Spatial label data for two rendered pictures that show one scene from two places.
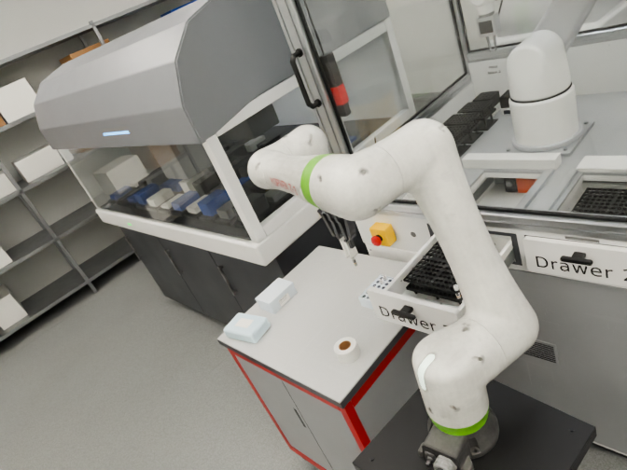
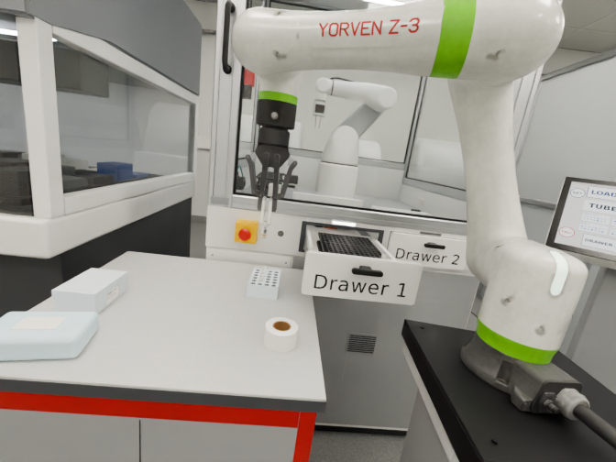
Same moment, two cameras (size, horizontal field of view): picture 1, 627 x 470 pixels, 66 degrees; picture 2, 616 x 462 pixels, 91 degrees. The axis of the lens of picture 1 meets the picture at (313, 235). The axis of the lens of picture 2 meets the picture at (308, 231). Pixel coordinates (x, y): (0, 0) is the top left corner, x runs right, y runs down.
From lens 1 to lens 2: 1.10 m
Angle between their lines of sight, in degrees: 57
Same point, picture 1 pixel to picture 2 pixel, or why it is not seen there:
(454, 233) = (511, 148)
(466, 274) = (511, 192)
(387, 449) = (487, 419)
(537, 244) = (402, 237)
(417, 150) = not seen: hidden behind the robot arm
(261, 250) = (51, 231)
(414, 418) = (458, 375)
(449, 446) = (561, 374)
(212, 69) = not seen: outside the picture
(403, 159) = not seen: hidden behind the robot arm
